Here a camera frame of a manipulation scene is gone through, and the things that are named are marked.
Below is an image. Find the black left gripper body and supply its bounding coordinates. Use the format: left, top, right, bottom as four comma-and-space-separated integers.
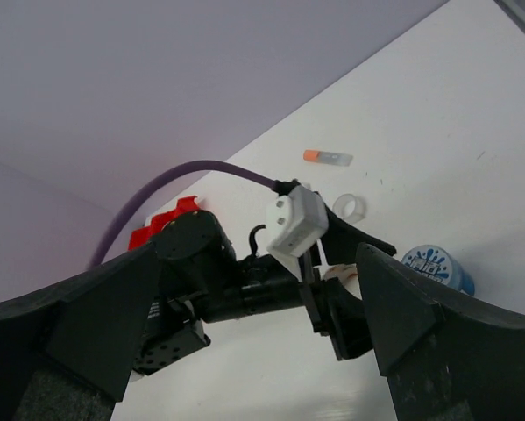
299, 253, 372, 360

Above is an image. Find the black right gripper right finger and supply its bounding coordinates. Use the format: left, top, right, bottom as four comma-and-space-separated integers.
356, 245, 525, 420

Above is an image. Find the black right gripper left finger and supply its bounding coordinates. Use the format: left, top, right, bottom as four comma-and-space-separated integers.
0, 245, 160, 420

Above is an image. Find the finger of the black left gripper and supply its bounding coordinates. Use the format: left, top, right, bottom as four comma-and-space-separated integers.
320, 207, 396, 266

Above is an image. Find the small clear tape roll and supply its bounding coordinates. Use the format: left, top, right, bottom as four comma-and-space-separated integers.
332, 194, 366, 224

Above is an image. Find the orange capped highlighter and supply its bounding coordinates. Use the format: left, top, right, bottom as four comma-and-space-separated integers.
302, 150, 353, 167

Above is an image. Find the blue lidded jar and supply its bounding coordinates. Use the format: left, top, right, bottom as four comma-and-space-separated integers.
401, 245, 476, 296

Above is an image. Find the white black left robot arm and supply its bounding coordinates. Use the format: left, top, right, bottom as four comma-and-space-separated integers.
133, 207, 396, 375

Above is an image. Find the red four-compartment bin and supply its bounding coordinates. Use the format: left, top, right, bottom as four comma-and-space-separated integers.
128, 196, 200, 251

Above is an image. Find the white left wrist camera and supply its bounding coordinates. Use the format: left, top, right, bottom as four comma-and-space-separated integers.
266, 184, 329, 282

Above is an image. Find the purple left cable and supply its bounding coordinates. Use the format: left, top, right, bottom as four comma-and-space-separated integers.
86, 159, 298, 269

